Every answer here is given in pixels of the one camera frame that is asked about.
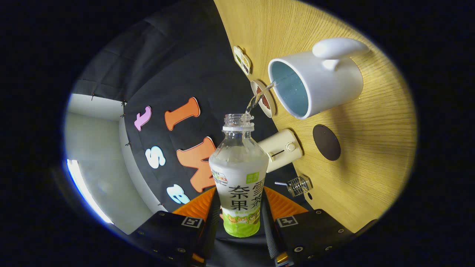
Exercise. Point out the clear juice bottle white label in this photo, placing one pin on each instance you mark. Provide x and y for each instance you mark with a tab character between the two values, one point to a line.
237	178

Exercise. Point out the red meat piece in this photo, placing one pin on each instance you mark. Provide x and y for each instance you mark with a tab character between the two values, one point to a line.
261	91
266	103

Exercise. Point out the cream toaster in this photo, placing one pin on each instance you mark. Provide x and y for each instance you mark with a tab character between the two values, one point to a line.
282	148

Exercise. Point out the dark brown round coaster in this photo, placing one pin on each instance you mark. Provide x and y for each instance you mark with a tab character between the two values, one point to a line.
326	142

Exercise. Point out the white round plate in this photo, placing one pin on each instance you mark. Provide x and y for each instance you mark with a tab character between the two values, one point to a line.
272	109

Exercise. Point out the blue striped straw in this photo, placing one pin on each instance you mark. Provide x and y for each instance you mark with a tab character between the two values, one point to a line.
281	183

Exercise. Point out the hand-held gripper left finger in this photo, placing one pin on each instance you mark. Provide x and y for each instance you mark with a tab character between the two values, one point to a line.
185	237

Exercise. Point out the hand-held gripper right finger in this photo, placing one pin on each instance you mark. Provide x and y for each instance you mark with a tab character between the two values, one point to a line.
311	231

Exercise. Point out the black backdrop cloth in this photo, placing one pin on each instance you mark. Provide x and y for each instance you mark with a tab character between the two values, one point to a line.
167	74

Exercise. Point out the white cup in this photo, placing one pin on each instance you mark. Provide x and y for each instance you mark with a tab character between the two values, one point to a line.
334	85

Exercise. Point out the white divided dish with beans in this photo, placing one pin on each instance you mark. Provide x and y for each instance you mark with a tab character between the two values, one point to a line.
243	61

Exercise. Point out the wooden table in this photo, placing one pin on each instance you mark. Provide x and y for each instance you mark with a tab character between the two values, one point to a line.
371	148

